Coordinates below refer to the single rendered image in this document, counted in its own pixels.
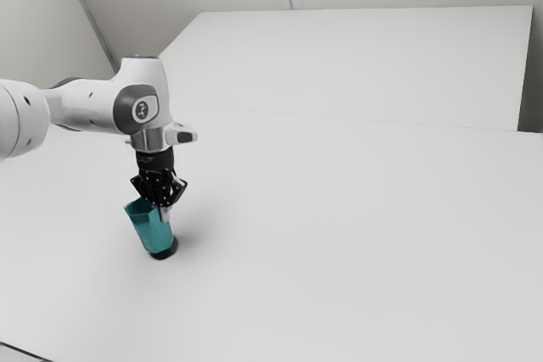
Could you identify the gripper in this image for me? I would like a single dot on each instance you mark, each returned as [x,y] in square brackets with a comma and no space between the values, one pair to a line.
[154,171]

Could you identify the teal faceted mug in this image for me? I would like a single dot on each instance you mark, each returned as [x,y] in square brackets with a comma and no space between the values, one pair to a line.
[149,226]

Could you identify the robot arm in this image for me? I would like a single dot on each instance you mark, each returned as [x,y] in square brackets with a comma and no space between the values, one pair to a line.
[80,101]

